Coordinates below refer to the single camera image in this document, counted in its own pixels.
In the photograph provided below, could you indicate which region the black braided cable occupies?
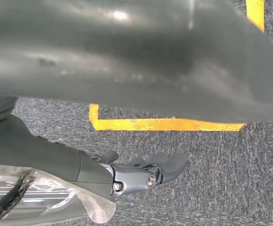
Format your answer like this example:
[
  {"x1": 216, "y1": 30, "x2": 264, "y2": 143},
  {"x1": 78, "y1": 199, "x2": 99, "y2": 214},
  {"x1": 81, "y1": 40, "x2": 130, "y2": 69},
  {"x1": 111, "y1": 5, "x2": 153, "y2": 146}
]
[{"x1": 0, "y1": 174, "x2": 37, "y2": 226}]

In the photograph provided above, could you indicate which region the yellow tape square outline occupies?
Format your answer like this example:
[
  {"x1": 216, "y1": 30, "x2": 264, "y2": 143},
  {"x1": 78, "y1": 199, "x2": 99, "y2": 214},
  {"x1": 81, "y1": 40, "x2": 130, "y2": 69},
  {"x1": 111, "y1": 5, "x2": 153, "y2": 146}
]
[{"x1": 88, "y1": 0, "x2": 265, "y2": 132}]

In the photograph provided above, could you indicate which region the clear plastic cover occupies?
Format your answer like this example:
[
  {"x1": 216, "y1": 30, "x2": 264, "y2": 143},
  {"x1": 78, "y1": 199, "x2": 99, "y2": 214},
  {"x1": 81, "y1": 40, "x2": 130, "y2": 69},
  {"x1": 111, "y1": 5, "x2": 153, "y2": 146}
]
[{"x1": 0, "y1": 164, "x2": 117, "y2": 226}]

